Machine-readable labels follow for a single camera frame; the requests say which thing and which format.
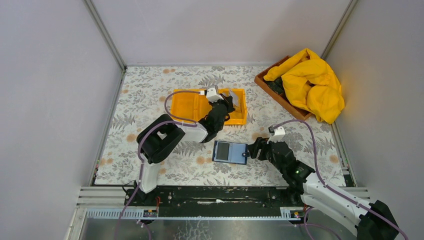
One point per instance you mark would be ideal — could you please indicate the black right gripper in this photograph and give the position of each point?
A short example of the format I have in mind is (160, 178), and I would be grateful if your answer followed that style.
(253, 148)

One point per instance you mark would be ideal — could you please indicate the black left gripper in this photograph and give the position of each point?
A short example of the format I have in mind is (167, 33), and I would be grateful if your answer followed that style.
(226, 103)

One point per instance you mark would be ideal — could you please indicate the white credit card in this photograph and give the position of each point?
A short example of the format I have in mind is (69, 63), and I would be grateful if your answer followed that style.
(235, 98)

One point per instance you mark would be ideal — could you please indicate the blue leather card holder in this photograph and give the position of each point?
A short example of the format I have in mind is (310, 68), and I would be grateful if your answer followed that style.
(230, 152)

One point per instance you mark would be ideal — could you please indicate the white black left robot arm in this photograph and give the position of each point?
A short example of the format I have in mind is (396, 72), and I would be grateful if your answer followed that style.
(160, 138)

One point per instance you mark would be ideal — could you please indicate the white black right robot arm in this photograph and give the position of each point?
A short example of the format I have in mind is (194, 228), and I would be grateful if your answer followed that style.
(364, 219)

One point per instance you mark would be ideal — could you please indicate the yellow plastic bin right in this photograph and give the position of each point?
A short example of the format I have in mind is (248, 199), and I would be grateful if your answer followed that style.
(239, 116)

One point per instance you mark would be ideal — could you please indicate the yellow plastic bin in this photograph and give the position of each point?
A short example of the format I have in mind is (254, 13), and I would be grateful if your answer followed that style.
(239, 116)
(185, 105)

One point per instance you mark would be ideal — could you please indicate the floral table mat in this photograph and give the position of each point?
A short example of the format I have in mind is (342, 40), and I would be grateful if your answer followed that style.
(143, 99)

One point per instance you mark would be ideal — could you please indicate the yellow plastic bin left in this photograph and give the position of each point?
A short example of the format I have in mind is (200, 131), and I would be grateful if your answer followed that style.
(185, 105)

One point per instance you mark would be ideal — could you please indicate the brown wooden tray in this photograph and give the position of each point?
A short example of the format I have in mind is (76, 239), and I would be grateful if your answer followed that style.
(281, 98)

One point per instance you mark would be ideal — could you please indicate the yellow cloth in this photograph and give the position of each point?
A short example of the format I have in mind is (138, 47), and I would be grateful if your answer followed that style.
(310, 84)

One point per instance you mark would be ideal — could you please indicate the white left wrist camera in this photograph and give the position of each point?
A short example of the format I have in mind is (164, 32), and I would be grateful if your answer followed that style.
(211, 93)

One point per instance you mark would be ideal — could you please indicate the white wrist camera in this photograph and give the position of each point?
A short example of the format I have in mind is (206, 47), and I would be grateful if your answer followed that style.
(211, 93)
(276, 134)

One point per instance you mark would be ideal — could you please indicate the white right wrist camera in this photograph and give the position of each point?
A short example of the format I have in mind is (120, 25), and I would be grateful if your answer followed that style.
(276, 134)

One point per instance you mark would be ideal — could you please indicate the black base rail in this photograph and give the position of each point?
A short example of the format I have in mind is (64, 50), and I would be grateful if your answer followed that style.
(216, 201)

